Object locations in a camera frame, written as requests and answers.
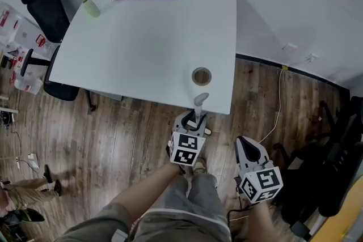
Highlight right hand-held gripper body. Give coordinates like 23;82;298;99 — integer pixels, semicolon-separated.
239;160;284;204

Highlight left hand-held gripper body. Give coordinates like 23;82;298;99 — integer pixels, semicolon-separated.
167;127;212;167

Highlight white broom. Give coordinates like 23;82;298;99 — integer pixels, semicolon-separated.
193;92;210;131

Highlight person's left forearm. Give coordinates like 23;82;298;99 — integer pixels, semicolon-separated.
109;162;185;215

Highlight person's right forearm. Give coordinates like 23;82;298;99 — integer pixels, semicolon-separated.
249;200;280;242

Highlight person's right shoe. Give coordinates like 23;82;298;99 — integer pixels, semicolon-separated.
194;158;206;175

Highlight person's grey trousers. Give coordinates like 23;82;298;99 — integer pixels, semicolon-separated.
167;172;226;213

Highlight black mesh office chair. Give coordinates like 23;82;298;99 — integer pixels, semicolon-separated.
273;96;363;236

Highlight person's grey shirt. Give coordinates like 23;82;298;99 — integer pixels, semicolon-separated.
55;203;232;242

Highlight white table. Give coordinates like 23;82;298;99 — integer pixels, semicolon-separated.
48;0;238;116

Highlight yellow chair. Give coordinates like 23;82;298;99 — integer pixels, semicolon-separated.
309;175;363;242

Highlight pale green vase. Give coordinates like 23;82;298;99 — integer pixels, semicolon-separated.
82;0;101;18

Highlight cluster of clear water jugs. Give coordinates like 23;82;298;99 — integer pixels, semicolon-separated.
7;33;54;96

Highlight black office chair with headrest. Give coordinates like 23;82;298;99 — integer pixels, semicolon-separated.
20;0;96;113

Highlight clear water dispenser bottle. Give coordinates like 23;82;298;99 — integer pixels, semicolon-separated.
0;2;23;43

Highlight grey table cable grommet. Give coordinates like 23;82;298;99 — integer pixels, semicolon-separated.
191;66;213;86

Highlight white floor cable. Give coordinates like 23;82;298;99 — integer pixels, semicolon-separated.
257;67;285;144

